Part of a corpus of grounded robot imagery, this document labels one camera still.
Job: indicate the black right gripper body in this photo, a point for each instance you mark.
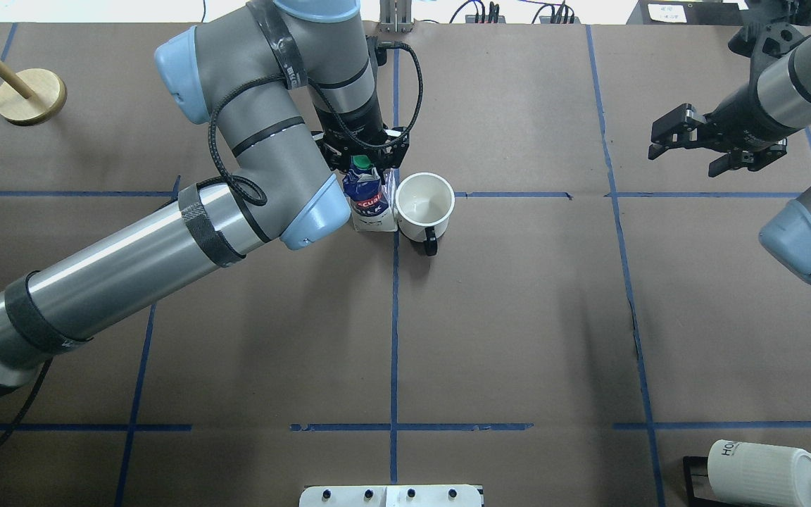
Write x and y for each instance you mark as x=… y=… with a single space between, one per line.
x=738 y=114

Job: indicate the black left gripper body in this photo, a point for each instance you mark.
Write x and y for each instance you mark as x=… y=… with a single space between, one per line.
x=361 y=125

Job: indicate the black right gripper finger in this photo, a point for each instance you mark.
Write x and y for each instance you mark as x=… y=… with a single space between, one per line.
x=736 y=160
x=678 y=129

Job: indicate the blue white milk carton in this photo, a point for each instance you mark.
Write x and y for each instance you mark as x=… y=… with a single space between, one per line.
x=370 y=195

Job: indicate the white smiley face mug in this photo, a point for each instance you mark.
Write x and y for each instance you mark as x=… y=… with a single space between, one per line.
x=423 y=204

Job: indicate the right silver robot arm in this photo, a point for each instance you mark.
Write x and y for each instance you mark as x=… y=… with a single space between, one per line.
x=780 y=78

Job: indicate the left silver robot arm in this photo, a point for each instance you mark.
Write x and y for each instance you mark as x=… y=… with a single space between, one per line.
x=291 y=88

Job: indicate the black box with label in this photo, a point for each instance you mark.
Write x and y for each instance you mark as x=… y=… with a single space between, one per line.
x=697 y=13

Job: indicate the white ribbed mug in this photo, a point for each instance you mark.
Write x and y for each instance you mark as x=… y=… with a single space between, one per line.
x=753 y=474

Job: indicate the wooden mug tree stand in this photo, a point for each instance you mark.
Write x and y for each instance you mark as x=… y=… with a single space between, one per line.
x=31 y=96

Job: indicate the aluminium frame post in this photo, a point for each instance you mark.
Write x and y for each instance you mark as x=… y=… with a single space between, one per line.
x=396 y=16

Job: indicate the black wire mug rack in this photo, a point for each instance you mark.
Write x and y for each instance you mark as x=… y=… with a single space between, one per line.
x=698 y=491

